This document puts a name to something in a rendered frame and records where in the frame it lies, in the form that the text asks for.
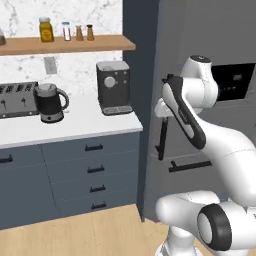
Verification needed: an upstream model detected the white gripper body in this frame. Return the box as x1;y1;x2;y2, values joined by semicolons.
153;98;175;119

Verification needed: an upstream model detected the grey fridge freezer drawer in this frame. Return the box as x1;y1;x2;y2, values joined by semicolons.
143;153;238;224

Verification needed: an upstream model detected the grey fridge door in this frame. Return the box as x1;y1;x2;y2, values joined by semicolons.
147;0;256;160

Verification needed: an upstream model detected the grey fridge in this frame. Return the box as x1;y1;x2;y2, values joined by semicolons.
143;0;256;224

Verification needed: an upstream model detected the dark blue tall side panel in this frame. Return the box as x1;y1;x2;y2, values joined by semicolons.
122;0;162;222

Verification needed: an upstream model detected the dark grey coffee machine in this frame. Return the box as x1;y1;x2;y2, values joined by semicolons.
95;60;134;117

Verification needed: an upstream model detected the blue-grey drawer front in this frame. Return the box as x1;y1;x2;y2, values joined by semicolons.
41;131;141;165
49;169;140;202
0;144;46;168
54;187;139;218
44;149;141;185

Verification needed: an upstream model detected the brown pepper shaker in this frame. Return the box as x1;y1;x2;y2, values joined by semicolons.
85;23;96;42
74;24;85;42

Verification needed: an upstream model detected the black and silver kettle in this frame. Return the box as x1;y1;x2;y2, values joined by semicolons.
33;82;71;125

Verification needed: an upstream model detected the yellow jar with lid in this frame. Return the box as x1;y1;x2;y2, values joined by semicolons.
38;16;55;43

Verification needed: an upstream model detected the grey toaster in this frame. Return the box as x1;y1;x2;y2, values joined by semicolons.
0;81;40;120

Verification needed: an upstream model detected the blue-grey cupboard door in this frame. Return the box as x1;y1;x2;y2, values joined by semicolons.
0;162;62;232

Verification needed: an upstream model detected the black horizontal fridge drawer handle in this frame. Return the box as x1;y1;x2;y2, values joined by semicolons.
168;160;213;174

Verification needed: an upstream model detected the wooden wall shelf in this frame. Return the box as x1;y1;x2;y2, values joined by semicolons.
0;34;137;57

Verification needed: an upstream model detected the grey wall socket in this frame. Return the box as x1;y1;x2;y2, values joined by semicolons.
43;56;58;75

